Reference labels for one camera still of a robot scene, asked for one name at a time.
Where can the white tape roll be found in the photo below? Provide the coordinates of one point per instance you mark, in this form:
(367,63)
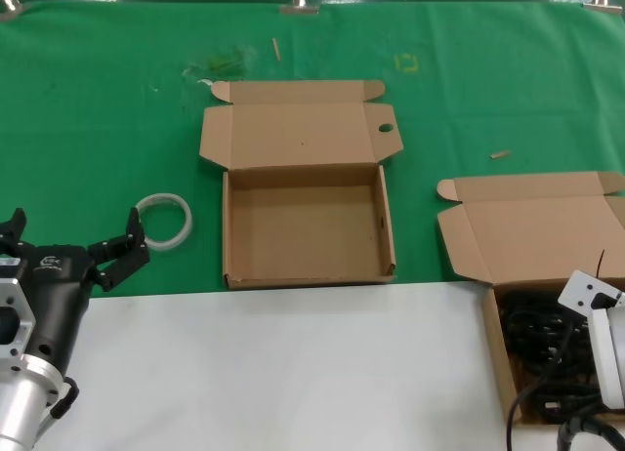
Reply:
(178,231)

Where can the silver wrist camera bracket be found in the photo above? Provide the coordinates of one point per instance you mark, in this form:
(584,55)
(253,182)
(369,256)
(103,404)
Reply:
(12,343)
(581,295)

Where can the long thin wooden stick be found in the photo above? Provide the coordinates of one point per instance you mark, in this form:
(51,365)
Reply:
(276,49)

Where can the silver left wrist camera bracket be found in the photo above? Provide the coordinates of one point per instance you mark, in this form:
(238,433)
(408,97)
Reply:
(12,343)

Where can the green table cloth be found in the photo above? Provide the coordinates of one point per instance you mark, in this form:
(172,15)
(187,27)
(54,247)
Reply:
(97,129)

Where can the clear plastic wrapper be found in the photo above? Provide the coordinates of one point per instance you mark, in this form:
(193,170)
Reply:
(222,63)

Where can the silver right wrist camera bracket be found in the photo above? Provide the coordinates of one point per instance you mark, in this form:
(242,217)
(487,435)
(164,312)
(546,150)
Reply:
(581,295)

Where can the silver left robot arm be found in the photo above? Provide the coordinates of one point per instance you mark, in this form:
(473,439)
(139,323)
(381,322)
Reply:
(22,407)

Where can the short wooden piece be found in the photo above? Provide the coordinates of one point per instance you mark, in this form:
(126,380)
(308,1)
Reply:
(500,154)

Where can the open cardboard box with hole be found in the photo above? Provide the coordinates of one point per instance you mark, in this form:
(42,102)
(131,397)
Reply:
(303,226)

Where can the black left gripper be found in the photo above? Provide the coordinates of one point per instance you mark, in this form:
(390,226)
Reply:
(56,299)

